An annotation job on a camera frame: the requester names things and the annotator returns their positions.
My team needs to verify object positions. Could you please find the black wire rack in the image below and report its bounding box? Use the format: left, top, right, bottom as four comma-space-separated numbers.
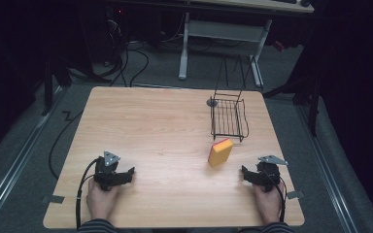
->
209, 53, 251, 144

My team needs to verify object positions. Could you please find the black stand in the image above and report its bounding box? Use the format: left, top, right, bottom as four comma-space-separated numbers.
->
262, 48, 325, 138
40, 54, 73, 117

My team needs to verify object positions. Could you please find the black computer tower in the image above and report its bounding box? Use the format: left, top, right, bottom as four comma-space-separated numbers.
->
104, 5, 125, 66

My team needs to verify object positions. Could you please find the black floor cable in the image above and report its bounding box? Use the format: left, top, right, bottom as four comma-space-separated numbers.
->
48, 110, 85, 181

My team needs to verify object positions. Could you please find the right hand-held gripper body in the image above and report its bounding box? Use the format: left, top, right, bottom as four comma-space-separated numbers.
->
254, 154, 288, 193

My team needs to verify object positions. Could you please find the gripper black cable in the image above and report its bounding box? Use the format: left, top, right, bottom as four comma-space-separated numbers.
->
261, 168, 288, 223
75, 157, 100, 231

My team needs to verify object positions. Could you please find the yellow sponge with red side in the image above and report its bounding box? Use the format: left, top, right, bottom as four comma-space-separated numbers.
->
207, 138, 234, 168

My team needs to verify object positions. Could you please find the metal floor rail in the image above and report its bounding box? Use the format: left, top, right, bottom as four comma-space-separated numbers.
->
295, 103, 360, 233
0, 86, 66, 227

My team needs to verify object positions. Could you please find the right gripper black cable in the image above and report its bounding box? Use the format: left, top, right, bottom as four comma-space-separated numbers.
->
261, 168, 288, 223

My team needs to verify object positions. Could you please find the white desk with metal legs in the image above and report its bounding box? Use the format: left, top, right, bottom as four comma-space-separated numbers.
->
177, 0, 316, 90

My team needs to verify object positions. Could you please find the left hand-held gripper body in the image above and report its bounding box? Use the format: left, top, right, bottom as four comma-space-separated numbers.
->
93, 150, 125, 191

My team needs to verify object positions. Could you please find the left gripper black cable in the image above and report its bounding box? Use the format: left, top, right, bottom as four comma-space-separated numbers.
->
75, 157, 100, 231

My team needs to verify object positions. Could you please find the person's left hand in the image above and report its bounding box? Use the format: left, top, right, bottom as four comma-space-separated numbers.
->
85, 179, 121, 221

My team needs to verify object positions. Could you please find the grey tape piece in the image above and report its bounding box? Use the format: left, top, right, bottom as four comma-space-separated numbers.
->
286, 190, 305, 200
41, 194, 65, 205

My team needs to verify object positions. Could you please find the bundle of black floor cables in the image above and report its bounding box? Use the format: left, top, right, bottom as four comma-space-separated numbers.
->
91, 38, 151, 88

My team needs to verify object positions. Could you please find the person's right hand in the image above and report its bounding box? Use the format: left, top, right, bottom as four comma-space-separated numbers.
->
252, 181, 287, 225

